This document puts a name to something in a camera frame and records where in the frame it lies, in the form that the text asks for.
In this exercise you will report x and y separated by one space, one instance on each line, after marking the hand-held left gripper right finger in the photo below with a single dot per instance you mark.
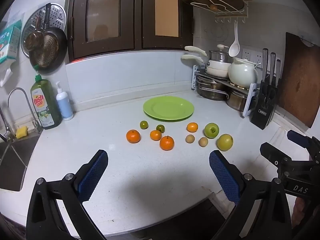
223 175

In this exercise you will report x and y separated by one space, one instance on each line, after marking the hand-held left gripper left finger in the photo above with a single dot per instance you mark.
91 177

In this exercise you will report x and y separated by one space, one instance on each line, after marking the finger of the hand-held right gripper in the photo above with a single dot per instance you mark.
271 153
298 138

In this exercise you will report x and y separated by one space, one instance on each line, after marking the yellow-green pear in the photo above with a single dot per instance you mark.
225 142

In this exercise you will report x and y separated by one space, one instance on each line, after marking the brown longan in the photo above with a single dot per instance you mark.
190 138
203 141

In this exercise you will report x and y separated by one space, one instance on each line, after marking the large orange mandarin with stem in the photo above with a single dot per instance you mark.
166 143

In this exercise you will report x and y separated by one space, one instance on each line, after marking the small green mandarin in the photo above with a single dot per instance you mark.
143 124
160 128

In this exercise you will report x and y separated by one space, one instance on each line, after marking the small orange mandarin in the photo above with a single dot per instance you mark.
192 127
155 135

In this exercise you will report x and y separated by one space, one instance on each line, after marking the green plate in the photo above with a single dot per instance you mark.
168 108

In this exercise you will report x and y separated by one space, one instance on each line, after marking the person's right hand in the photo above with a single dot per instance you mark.
301 211

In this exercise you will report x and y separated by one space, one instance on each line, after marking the black knife block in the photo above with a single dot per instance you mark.
265 107

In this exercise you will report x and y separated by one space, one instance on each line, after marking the green apple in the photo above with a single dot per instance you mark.
211 130

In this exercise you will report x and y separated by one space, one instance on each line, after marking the wooden cutting board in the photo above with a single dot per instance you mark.
302 80

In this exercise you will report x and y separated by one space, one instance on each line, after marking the white metal pot rack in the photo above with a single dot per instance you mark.
251 97

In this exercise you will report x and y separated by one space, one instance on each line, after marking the small steel pot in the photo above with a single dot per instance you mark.
237 101

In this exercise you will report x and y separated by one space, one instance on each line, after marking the white pump bottle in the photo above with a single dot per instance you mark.
64 105

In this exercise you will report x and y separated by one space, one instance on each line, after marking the steel sink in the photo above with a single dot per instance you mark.
13 160

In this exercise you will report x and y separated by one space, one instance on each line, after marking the yellow sponge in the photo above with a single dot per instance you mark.
22 132

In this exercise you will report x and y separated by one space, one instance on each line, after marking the white ceramic pot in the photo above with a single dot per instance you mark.
242 73

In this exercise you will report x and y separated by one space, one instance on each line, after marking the green dish soap bottle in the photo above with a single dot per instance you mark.
45 105

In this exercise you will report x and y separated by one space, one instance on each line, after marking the white ladle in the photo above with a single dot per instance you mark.
234 48

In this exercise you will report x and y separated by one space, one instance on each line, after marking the steel pot with lid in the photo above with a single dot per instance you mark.
220 55

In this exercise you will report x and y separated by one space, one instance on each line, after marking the metal faucet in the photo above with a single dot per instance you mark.
18 91

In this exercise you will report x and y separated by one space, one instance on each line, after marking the black frying pan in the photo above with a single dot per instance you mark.
58 60

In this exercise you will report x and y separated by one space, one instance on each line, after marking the metal mesh strainer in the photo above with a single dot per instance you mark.
51 46

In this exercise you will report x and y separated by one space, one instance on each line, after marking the small copper pan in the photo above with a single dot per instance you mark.
32 40

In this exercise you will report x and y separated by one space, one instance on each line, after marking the teal paper box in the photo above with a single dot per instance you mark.
10 42

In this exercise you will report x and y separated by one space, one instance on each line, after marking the round metal steamer tray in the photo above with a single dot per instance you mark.
57 15

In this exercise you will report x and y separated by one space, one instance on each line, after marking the white wall sockets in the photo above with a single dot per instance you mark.
251 55

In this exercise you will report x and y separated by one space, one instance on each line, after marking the dark brown window frame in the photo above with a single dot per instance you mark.
138 15

